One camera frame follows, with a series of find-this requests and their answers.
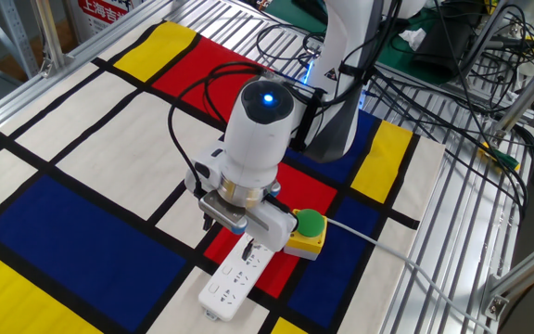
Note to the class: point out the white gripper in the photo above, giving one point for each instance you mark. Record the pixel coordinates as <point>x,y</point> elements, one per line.
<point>274,227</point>

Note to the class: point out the white power strip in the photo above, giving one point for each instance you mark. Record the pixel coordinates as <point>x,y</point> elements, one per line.
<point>234,283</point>

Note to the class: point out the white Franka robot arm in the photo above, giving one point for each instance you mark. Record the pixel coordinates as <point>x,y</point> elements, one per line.
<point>253,144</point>

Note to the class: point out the green button yellow box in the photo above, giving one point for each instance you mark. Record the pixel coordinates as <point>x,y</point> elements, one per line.
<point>306,242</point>

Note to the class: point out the Mondrian pattern cloth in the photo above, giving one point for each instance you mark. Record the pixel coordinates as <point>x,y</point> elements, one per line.
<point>109,153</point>

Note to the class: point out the green mat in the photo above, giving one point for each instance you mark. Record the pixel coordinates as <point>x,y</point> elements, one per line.
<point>397,55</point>

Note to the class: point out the red white sign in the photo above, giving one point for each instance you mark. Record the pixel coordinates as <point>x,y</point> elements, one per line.
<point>105,11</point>

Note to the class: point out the white crumpled tissue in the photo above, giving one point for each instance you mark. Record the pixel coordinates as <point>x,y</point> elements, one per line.
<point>413,38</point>

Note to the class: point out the green yellow connector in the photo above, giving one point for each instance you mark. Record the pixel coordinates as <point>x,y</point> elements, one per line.
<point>503,160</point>

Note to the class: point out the grey metal stand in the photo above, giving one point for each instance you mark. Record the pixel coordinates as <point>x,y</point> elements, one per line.
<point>482,37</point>

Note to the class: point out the grey gripper camera blue end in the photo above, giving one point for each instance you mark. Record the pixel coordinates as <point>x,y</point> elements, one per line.
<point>223,211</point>

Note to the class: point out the aluminium post with bracket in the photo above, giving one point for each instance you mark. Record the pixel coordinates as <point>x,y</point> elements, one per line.
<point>49,32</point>

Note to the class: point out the grey perforated shelf post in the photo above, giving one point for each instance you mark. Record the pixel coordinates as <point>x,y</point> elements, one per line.
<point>16,32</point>

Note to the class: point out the aluminium strut with bracket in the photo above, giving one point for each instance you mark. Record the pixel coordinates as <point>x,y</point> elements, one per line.
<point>526,264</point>

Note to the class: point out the slanted aluminium post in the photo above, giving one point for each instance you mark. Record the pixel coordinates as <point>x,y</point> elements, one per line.
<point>526,93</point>

